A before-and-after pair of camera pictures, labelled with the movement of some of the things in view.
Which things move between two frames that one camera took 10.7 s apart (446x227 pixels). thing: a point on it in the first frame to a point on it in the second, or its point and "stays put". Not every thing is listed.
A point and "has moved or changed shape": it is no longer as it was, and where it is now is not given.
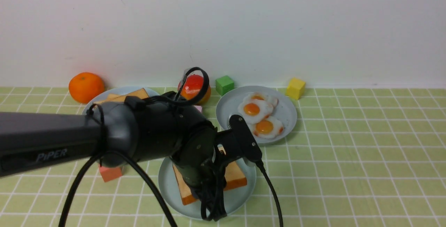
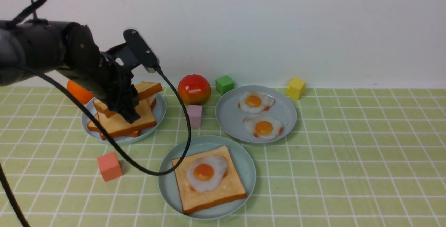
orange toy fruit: (83, 86) stays put
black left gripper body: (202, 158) to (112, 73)
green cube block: (223, 84) stays put
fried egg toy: (253, 111) has moved or changed shape
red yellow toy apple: (193, 86) stays put
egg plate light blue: (228, 104) stays put
